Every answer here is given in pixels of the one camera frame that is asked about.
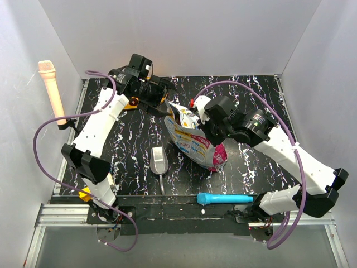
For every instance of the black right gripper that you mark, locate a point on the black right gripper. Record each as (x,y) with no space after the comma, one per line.
(213,140)

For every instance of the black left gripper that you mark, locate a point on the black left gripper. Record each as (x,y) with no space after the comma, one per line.
(162,87)

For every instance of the pet food bag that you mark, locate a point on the pet food bag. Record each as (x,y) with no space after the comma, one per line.
(181,124)

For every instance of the metal food scoop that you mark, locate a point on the metal food scoop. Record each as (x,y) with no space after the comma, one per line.
(159,164)

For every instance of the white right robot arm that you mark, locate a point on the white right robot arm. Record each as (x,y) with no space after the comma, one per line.
(319,184)

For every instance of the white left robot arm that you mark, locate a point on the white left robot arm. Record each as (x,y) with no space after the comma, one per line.
(84,154)

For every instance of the orange double pet bowl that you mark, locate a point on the orange double pet bowl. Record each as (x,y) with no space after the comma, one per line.
(132,89)

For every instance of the blue toy microphone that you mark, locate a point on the blue toy microphone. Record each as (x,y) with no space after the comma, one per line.
(207,198)

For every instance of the black microphone stand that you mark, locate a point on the black microphone stand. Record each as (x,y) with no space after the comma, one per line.
(70,123)

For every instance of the pink toy microphone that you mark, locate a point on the pink toy microphone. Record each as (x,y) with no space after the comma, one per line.
(48,74)

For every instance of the yellow toy brick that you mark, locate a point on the yellow toy brick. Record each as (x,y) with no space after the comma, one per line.
(84,195)

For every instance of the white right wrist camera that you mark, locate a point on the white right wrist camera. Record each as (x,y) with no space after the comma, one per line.
(199,103)

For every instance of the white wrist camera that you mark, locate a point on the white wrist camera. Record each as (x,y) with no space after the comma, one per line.
(141,64)
(199,103)

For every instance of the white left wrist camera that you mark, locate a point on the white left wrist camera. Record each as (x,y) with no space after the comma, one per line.
(141,64)

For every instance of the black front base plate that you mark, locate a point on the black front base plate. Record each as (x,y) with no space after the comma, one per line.
(182,214)

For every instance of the aluminium front rail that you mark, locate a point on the aluminium front rail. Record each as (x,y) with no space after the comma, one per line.
(54,215)

